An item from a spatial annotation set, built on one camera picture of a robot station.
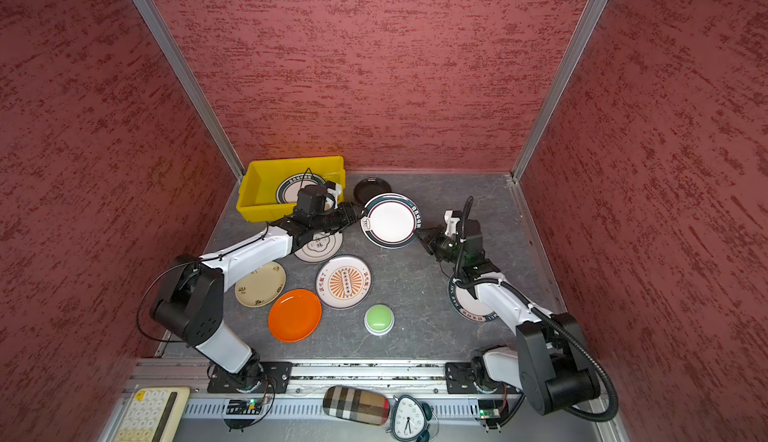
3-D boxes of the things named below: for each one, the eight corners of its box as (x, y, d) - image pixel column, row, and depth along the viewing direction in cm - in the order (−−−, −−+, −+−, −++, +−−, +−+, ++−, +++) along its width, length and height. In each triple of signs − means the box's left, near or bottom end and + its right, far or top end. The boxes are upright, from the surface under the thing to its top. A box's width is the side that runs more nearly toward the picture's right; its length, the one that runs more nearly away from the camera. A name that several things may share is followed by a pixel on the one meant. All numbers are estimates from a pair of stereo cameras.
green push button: (364, 335, 83) (363, 333, 81) (365, 306, 88) (365, 304, 86) (394, 335, 83) (394, 333, 81) (394, 307, 88) (394, 304, 86)
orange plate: (264, 342, 81) (261, 339, 79) (277, 291, 91) (275, 288, 89) (317, 342, 82) (315, 340, 80) (325, 291, 91) (323, 288, 89)
